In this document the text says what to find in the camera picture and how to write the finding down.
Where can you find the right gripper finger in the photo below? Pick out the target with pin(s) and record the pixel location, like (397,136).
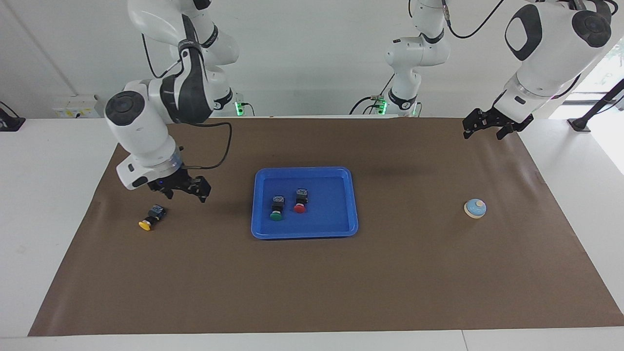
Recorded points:
(204,190)
(168,193)

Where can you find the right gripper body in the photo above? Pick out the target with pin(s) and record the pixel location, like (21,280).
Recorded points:
(170,180)

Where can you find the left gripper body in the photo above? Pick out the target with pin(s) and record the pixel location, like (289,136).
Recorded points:
(516,122)

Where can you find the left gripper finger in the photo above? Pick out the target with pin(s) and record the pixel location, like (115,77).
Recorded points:
(477,121)
(507,129)

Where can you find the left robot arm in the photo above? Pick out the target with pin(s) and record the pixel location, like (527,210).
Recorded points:
(546,48)

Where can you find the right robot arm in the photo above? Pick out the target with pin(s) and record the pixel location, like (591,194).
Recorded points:
(141,131)

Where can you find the light blue desk bell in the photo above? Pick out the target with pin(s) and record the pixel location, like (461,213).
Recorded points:
(475,208)

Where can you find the blue plastic tray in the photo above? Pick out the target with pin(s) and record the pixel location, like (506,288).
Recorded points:
(331,204)

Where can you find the yellow push button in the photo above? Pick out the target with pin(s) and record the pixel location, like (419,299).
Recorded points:
(145,225)

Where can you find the black stand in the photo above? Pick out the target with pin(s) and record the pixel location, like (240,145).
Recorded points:
(592,112)
(12,123)

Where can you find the green push button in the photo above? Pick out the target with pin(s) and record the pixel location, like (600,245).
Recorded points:
(276,215)

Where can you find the red push button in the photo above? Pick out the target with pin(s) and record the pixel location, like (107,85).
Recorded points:
(299,208)

